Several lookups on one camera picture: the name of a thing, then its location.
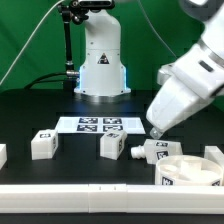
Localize black cable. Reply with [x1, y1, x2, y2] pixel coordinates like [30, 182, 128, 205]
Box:
[23, 72, 79, 90]

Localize paper sheet with fiducial tags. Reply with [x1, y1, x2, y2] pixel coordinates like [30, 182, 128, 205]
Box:
[55, 117, 145, 134]

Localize white U-shaped obstacle wall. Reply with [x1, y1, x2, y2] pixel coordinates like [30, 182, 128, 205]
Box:
[0, 143, 224, 215]

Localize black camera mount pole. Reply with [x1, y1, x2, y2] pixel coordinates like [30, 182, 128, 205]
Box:
[58, 0, 88, 78]

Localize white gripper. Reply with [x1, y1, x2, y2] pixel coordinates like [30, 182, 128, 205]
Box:
[146, 43, 224, 139]

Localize white round stool seat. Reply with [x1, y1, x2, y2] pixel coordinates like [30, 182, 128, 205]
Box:
[155, 155, 224, 186]

